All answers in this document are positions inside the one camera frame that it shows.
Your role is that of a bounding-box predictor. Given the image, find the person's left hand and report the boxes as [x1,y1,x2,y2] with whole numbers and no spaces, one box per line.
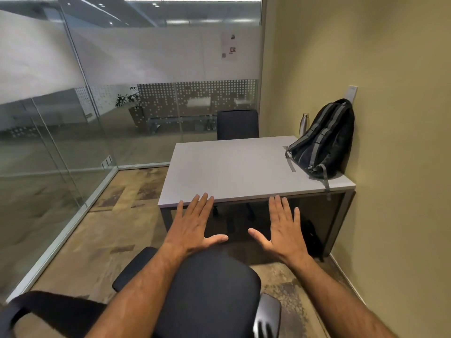
[163,193,229,259]

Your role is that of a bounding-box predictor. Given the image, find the person's right hand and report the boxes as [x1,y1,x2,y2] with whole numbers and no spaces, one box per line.
[248,195,313,267]

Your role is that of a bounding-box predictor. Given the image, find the person's left forearm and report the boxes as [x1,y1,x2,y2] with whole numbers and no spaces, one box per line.
[86,244,187,338]

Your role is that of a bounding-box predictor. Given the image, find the person's right forearm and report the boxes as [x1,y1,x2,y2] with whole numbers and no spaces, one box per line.
[290,253,399,338]

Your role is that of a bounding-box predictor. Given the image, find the black bag under desk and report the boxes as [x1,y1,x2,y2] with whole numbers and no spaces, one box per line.
[301,219,324,258]

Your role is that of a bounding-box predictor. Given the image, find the black office chair with armrests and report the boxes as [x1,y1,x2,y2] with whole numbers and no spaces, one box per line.
[112,244,282,338]

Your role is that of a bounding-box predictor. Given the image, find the grey office desk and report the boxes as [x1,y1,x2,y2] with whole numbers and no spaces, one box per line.
[157,136,357,258]

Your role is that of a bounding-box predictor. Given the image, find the black grey backpack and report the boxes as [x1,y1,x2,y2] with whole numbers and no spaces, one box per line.
[284,98,355,202]

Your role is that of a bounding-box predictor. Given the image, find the potted green plant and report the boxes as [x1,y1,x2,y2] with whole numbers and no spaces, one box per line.
[115,87,145,128]

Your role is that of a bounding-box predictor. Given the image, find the paper notice on glass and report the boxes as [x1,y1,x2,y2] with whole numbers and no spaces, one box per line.
[221,31,239,61]

